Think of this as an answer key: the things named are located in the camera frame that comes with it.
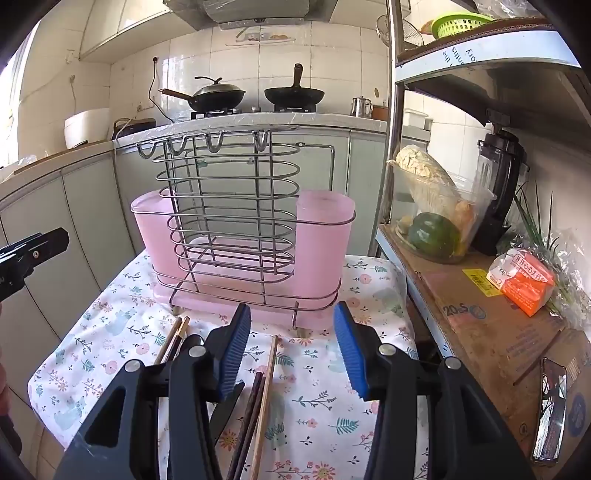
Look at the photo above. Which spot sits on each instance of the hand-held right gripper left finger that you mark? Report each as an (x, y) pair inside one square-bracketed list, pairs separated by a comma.
[(233, 355)]

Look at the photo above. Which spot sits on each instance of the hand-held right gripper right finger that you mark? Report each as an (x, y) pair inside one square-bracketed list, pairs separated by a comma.
[(351, 350)]

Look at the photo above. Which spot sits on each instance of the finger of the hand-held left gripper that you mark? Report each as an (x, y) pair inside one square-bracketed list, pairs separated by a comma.
[(46, 244)]

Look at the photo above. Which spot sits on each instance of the light wooden chopstick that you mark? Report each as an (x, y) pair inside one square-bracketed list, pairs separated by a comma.
[(181, 328), (268, 383)]

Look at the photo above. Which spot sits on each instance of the black knife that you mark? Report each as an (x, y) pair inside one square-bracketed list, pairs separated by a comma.
[(226, 413)]

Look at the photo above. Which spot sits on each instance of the pink plastic utensil cup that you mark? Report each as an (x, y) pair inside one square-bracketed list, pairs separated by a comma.
[(154, 235), (323, 240)]

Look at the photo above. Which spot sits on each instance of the pink plastic drip tray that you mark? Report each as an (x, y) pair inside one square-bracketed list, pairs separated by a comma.
[(221, 307)]

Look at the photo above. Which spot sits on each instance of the cardboard shelf liner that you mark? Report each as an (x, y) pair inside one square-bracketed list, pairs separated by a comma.
[(461, 332), (461, 44)]

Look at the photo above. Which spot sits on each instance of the white rice cooker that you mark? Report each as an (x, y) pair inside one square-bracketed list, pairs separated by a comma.
[(87, 128)]

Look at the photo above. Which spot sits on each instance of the window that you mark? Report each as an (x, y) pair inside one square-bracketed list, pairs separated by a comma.
[(11, 106)]

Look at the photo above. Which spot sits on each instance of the green bell pepper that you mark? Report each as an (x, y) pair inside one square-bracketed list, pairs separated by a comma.
[(436, 235)]

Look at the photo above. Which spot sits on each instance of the dark countertop appliance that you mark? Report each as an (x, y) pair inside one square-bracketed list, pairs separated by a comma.
[(136, 127)]

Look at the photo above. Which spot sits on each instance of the ginger root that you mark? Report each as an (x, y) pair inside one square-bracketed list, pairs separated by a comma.
[(464, 212)]

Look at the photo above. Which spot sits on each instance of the orange and white packet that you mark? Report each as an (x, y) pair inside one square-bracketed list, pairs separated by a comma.
[(526, 281)]

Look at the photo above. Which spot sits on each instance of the napa cabbage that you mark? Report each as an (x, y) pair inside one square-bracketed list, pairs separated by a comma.
[(427, 175)]

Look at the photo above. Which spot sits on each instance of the clear plastic container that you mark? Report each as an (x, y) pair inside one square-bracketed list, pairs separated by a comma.
[(475, 203)]

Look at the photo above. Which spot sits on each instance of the shiny rectangular metal object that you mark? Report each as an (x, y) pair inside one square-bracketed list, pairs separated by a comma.
[(549, 415)]

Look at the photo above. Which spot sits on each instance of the black blender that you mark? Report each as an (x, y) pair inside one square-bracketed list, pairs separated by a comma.
[(501, 184)]

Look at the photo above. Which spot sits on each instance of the green onions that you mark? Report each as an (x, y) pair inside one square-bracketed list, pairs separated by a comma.
[(540, 230)]

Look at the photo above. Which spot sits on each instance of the black wok with lid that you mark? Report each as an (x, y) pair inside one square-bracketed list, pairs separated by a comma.
[(217, 94)]

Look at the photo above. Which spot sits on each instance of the upper kitchen cabinets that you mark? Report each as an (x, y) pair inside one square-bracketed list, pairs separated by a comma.
[(124, 25)]

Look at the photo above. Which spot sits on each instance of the brown pot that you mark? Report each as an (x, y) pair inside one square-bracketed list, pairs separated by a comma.
[(379, 113)]

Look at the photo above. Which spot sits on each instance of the metal kettle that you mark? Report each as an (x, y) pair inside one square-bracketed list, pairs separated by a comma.
[(361, 107)]

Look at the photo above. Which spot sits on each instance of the gas stove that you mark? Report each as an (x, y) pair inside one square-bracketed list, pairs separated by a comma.
[(254, 111)]

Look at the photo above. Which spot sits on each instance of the range hood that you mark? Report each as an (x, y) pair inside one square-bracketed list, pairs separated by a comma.
[(249, 11)]

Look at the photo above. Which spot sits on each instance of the metal storage shelf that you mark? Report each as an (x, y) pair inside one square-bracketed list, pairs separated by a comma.
[(485, 69)]

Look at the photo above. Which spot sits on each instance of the green plastic basket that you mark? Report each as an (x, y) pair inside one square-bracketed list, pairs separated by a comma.
[(459, 24)]

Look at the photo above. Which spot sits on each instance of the clear plastic bag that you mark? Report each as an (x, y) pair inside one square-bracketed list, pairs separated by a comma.
[(508, 7)]

